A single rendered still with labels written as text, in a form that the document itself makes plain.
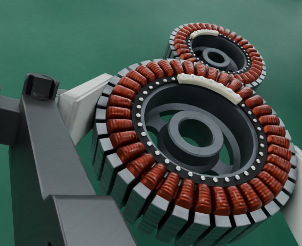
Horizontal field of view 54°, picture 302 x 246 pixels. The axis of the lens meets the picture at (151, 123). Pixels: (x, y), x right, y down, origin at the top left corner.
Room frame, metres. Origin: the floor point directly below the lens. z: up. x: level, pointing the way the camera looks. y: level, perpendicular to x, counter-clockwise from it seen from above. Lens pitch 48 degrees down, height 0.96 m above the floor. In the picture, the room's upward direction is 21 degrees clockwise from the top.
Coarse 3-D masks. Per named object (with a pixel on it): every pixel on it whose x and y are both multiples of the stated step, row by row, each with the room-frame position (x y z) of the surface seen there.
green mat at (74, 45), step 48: (0, 0) 0.28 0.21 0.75; (48, 0) 0.32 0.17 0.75; (96, 0) 0.36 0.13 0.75; (144, 0) 0.41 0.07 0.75; (192, 0) 0.46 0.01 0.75; (240, 0) 0.52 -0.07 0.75; (288, 0) 0.60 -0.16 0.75; (0, 48) 0.21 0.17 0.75; (48, 48) 0.24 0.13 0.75; (96, 48) 0.26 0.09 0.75; (144, 48) 0.30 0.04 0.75; (288, 48) 0.42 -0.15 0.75; (288, 96) 0.31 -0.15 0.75; (0, 144) 0.11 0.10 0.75; (192, 144) 0.18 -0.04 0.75; (0, 192) 0.08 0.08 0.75; (96, 192) 0.10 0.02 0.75; (0, 240) 0.05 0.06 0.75; (144, 240) 0.08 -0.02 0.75; (240, 240) 0.11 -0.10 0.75; (288, 240) 0.12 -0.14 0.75
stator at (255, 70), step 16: (176, 32) 0.30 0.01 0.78; (192, 32) 0.31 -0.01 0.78; (208, 32) 0.32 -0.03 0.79; (224, 32) 0.33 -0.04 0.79; (176, 48) 0.27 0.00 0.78; (192, 48) 0.30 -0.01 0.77; (208, 48) 0.30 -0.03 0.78; (224, 48) 0.32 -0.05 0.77; (240, 48) 0.31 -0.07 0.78; (208, 64) 0.28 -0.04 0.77; (224, 64) 0.28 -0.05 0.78; (240, 64) 0.30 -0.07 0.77; (256, 64) 0.29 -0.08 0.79; (240, 80) 0.25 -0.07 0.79; (256, 80) 0.27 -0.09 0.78
